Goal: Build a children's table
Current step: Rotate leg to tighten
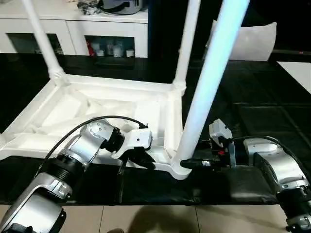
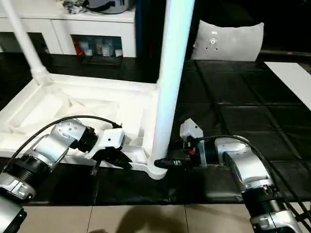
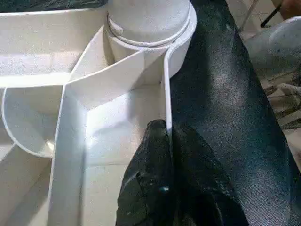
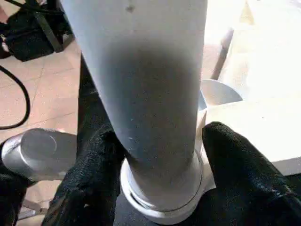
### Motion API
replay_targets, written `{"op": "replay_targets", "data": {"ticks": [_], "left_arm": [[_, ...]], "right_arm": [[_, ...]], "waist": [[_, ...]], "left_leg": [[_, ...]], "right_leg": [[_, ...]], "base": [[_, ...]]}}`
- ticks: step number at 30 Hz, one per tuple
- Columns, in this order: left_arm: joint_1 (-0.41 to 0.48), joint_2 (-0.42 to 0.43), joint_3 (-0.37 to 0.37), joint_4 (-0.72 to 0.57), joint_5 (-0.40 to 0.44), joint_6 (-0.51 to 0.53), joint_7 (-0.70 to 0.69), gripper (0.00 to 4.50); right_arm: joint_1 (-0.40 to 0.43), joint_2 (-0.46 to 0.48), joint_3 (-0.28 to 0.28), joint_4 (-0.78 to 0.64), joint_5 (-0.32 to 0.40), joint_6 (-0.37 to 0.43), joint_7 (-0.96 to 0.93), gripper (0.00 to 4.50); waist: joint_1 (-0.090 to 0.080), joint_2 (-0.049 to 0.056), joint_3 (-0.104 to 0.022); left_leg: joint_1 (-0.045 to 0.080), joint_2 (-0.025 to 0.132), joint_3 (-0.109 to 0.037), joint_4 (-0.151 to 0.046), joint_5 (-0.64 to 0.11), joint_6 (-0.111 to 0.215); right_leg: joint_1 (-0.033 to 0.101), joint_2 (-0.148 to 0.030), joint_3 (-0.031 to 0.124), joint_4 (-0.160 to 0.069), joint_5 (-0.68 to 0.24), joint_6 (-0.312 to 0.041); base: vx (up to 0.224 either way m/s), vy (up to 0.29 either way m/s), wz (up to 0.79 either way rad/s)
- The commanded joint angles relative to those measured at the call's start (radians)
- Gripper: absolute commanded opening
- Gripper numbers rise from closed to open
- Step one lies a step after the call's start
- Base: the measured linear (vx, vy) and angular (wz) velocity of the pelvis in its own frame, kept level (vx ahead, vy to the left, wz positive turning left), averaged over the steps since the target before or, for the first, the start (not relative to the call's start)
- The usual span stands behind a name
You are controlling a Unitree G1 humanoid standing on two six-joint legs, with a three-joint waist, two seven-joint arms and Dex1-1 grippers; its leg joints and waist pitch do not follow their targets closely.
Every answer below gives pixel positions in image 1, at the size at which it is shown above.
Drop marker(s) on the white plastic table top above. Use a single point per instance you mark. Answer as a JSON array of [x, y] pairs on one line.
[[85, 97]]

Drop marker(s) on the white plastic table leg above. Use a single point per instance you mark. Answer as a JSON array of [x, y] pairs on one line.
[[184, 41], [213, 72], [41, 41]]

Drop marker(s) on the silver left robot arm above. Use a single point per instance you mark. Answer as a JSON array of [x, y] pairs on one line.
[[73, 155]]

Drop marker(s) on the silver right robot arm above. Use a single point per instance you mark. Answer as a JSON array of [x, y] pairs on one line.
[[279, 170]]

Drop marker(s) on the black floor mat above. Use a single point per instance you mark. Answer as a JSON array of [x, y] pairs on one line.
[[255, 97]]

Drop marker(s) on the white flat panel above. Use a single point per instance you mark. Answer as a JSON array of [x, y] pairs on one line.
[[296, 75]]

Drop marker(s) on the small red box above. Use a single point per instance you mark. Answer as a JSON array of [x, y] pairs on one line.
[[91, 48]]

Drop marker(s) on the grey printed cushion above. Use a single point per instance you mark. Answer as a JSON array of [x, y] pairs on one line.
[[252, 41]]

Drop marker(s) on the white glass-door cabinet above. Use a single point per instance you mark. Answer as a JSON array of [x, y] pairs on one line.
[[73, 26]]

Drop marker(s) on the grey round bag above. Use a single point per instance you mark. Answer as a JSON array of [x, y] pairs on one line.
[[124, 6]]

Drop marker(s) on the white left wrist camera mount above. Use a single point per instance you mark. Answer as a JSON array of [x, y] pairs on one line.
[[138, 140]]

